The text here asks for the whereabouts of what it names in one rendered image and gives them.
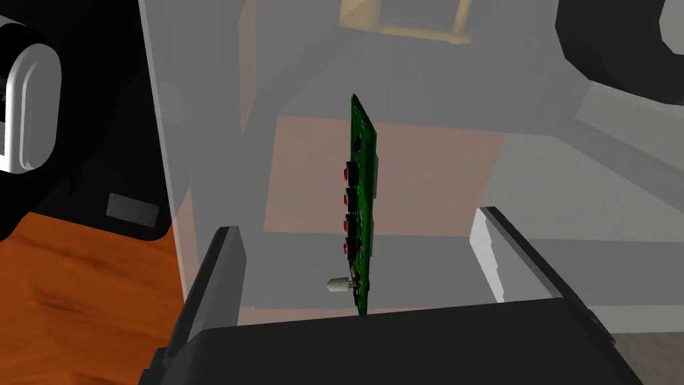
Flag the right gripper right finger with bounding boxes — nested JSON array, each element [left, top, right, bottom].
[[470, 205, 602, 327]]

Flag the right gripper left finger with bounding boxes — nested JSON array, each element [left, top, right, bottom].
[[166, 225, 248, 358]]

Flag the green circuit board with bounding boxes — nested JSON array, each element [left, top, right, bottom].
[[326, 93, 380, 316]]

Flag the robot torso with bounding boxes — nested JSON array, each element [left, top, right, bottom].
[[0, 0, 180, 243]]

